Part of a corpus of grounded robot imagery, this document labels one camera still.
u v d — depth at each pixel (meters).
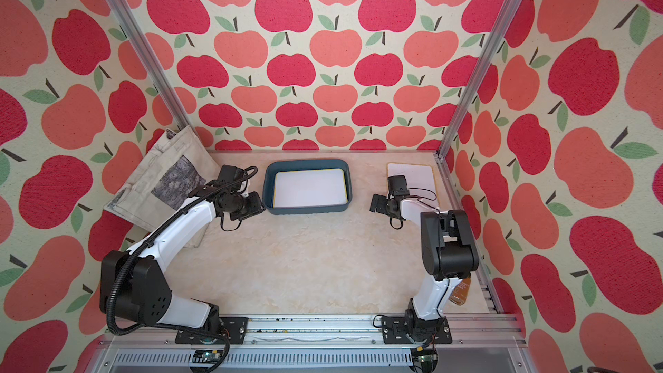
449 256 0.49
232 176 0.69
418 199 0.70
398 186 0.82
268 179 1.06
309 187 1.06
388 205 0.78
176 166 0.87
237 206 0.72
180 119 1.08
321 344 0.73
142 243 0.45
